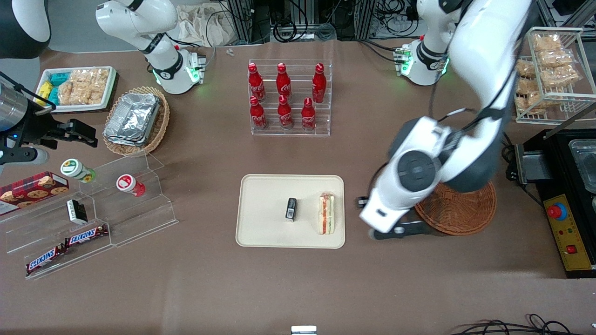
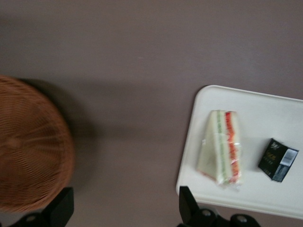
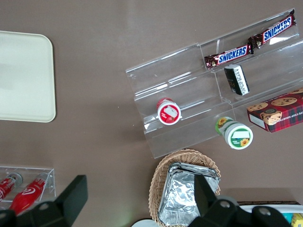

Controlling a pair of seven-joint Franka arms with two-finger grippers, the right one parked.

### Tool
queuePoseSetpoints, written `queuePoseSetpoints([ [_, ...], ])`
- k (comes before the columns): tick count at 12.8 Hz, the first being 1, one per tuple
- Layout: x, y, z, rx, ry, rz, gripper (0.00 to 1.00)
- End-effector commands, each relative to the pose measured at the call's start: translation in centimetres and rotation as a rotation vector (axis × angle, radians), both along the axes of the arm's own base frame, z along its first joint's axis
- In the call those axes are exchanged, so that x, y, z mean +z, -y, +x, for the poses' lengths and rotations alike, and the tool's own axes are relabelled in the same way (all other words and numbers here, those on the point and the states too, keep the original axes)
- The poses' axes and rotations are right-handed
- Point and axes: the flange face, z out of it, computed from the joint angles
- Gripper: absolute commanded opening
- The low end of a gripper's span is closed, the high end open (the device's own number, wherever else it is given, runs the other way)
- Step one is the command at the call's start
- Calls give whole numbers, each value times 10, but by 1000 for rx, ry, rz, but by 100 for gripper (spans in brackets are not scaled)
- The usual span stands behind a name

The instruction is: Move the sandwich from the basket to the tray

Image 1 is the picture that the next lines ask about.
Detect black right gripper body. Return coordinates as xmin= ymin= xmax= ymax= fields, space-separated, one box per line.
xmin=0 ymin=100 xmax=60 ymax=150

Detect triangular sandwich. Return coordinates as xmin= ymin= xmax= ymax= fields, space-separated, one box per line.
xmin=318 ymin=191 xmax=336 ymax=235

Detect white rectangular snack tray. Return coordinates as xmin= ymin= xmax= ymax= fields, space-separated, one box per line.
xmin=35 ymin=66 xmax=117 ymax=114

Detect brown wicker basket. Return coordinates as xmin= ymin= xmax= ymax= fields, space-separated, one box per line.
xmin=413 ymin=181 xmax=497 ymax=236

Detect light wicker basket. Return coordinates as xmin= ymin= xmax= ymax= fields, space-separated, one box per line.
xmin=102 ymin=86 xmax=171 ymax=157

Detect beige plastic tray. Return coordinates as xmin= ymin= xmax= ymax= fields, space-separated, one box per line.
xmin=235 ymin=174 xmax=346 ymax=249

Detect green lid snack cup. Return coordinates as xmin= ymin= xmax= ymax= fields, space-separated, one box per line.
xmin=60 ymin=158 xmax=97 ymax=183

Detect yellow snack packet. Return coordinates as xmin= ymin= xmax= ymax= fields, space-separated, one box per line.
xmin=37 ymin=81 xmax=53 ymax=106

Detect stacked aluminium foil trays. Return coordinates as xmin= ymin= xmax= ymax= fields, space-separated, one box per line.
xmin=103 ymin=93 xmax=162 ymax=147

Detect red plaid cookie box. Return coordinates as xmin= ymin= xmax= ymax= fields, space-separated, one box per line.
xmin=0 ymin=171 xmax=70 ymax=216

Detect red lid snack cup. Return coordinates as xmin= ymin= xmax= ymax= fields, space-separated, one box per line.
xmin=116 ymin=174 xmax=146 ymax=197

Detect black and white box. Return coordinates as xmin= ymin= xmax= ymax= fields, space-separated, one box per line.
xmin=66 ymin=199 xmax=88 ymax=225

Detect clear acrylic bottle rack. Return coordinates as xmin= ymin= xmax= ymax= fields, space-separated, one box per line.
xmin=248 ymin=59 xmax=334 ymax=137

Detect Snickers chocolate bar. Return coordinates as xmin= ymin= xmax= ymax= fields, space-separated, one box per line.
xmin=64 ymin=225 xmax=109 ymax=248
xmin=25 ymin=244 xmax=66 ymax=275

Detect clear acrylic stepped stand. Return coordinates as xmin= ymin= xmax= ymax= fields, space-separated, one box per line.
xmin=0 ymin=153 xmax=179 ymax=281

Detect red cola bottle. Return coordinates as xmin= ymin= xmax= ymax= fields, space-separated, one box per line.
xmin=278 ymin=95 xmax=294 ymax=130
xmin=248 ymin=63 xmax=266 ymax=103
xmin=250 ymin=96 xmax=268 ymax=131
xmin=312 ymin=63 xmax=327 ymax=104
xmin=301 ymin=97 xmax=317 ymax=132
xmin=276 ymin=63 xmax=292 ymax=102

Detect grey metal box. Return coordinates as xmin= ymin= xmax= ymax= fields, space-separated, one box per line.
xmin=520 ymin=151 xmax=553 ymax=186

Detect beige cloth bag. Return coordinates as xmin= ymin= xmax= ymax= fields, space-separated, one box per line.
xmin=174 ymin=3 xmax=238 ymax=47

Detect black appliance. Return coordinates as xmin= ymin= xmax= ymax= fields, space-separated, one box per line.
xmin=514 ymin=127 xmax=596 ymax=280

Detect yellow emergency stop box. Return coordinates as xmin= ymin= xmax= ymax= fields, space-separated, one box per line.
xmin=543 ymin=194 xmax=593 ymax=272

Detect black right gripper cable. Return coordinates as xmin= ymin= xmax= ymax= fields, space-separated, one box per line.
xmin=0 ymin=72 xmax=57 ymax=113

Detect black floor cables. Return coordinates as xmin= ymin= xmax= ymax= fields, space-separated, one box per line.
xmin=448 ymin=314 xmax=596 ymax=335

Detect coiled black cable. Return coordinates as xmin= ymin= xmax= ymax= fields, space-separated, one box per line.
xmin=272 ymin=19 xmax=298 ymax=43

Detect white wire rack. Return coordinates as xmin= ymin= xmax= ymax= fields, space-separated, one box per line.
xmin=514 ymin=27 xmax=596 ymax=125

